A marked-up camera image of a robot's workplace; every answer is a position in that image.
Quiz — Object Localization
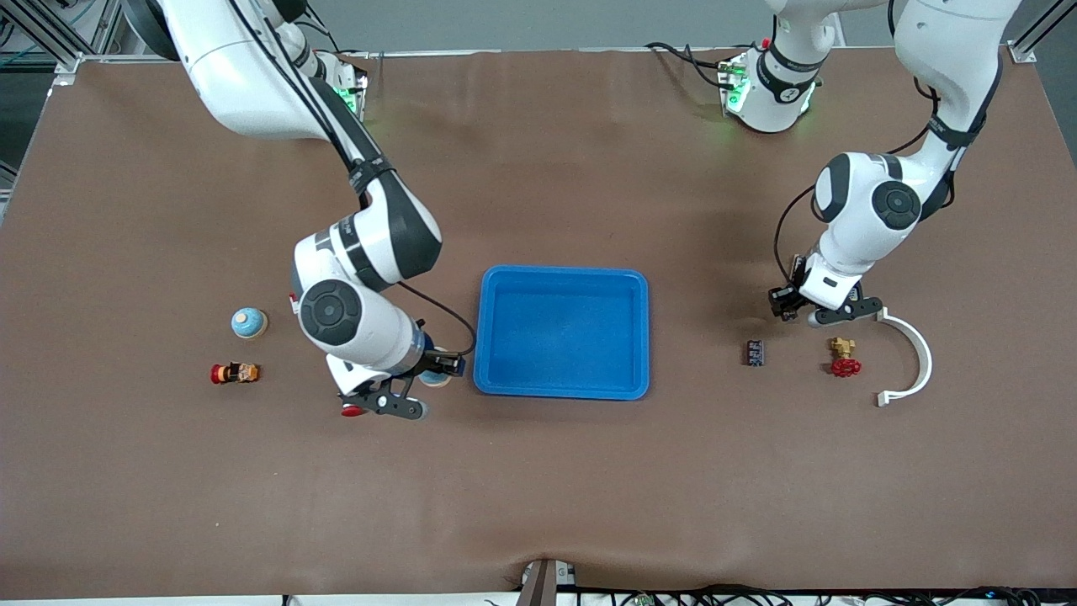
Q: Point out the blue plastic tray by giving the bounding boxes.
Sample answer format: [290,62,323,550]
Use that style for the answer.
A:
[473,265,651,401]

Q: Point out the brass valve red handwheel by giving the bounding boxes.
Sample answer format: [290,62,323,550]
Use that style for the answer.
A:
[826,336,863,379]

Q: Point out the white curved pipe clamp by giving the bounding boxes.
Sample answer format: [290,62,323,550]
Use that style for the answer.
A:
[875,308,934,408]

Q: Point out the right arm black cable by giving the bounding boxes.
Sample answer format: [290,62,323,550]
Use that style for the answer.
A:
[227,0,478,359]

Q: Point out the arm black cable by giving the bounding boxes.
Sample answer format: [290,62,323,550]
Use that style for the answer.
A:
[774,0,960,291]
[227,0,478,359]

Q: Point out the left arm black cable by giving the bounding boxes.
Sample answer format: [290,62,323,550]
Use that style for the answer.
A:
[774,0,960,291]

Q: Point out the gray table edge bracket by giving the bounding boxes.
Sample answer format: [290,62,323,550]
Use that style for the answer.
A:
[515,557,580,606]

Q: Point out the black arm base cables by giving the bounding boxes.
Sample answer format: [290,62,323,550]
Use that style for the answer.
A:
[644,40,735,89]

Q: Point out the black cable bundle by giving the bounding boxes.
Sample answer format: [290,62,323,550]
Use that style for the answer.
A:
[484,583,1044,606]

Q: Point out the aluminium frame post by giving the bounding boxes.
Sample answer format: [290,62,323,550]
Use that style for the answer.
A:
[1008,0,1077,66]
[0,0,85,89]

